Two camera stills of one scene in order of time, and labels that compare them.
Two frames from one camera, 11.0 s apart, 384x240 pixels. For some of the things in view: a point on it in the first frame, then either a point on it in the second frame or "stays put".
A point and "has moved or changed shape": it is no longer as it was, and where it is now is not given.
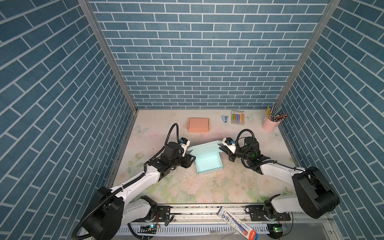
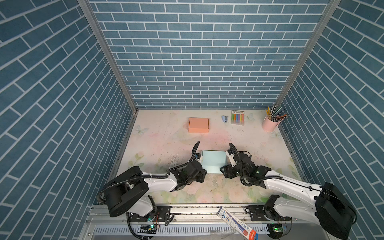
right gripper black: (231, 155) to (227, 169)
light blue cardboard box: (207, 156) has moved or changed shape
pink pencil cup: (268, 125) stays put
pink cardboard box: (197, 125) stays put
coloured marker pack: (237, 117) stays put
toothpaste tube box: (238, 224) stays put
